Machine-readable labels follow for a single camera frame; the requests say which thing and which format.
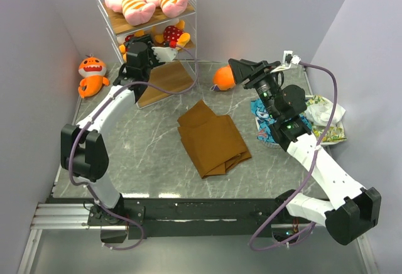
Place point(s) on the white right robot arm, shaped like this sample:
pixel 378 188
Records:
pixel 351 209

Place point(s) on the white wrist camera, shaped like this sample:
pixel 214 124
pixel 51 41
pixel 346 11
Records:
pixel 165 54
pixel 290 60

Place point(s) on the white wire wooden shelf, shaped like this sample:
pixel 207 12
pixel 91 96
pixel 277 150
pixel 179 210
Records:
pixel 154 41

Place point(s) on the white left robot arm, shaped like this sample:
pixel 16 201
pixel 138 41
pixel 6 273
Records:
pixel 83 151

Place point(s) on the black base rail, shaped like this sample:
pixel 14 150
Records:
pixel 161 217

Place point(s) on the floral yellow green cloth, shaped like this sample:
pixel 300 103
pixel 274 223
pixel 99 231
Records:
pixel 334 134

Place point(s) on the yellow frog plush polka dress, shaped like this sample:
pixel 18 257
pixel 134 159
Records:
pixel 124 44

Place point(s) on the blue patterned cloth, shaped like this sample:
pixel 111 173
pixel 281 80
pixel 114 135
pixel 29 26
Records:
pixel 263 120

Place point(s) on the orange shark plush toy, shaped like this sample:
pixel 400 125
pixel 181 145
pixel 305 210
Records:
pixel 93 73

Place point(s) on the brown folded cloth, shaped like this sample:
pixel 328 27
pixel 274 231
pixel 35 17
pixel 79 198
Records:
pixel 213 142

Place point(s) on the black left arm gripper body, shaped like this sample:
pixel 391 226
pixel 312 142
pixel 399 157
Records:
pixel 153 61

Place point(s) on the orange goldfish plush toy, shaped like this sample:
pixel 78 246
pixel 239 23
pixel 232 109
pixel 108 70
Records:
pixel 223 79

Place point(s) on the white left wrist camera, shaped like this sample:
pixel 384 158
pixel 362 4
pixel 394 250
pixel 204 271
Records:
pixel 165 54

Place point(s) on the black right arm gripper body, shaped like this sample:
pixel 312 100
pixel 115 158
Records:
pixel 267 73

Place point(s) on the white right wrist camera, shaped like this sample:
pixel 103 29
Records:
pixel 290 60

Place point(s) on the white crumpled cloth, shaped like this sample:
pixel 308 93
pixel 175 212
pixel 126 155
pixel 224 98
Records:
pixel 319 113

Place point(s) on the white laundry tray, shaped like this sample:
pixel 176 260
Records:
pixel 318 107

